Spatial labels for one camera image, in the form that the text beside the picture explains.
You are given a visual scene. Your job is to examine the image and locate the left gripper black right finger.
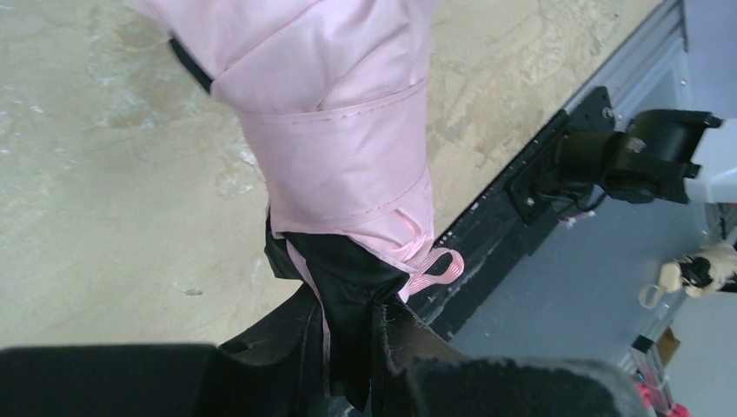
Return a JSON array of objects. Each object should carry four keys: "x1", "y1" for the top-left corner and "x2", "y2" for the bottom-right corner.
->
[{"x1": 371, "y1": 297, "x2": 649, "y2": 417}]

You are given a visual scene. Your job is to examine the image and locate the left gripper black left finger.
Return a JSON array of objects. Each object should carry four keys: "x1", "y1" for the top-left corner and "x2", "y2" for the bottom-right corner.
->
[{"x1": 218, "y1": 284, "x2": 328, "y2": 416}]

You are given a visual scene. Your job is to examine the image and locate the pink umbrella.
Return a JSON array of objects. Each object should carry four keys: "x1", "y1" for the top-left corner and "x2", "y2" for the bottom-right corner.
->
[{"x1": 130, "y1": 0, "x2": 464, "y2": 409}]

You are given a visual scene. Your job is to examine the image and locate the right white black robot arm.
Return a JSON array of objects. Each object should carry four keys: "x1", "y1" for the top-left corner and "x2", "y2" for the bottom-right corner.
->
[{"x1": 534, "y1": 109, "x2": 736, "y2": 211}]

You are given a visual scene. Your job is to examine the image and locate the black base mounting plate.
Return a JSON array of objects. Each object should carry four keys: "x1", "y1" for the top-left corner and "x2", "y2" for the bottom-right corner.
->
[{"x1": 408, "y1": 86, "x2": 615, "y2": 340}]

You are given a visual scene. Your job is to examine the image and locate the aluminium frame rail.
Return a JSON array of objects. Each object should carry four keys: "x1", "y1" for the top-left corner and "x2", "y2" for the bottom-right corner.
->
[{"x1": 564, "y1": 1, "x2": 694, "y2": 129}]

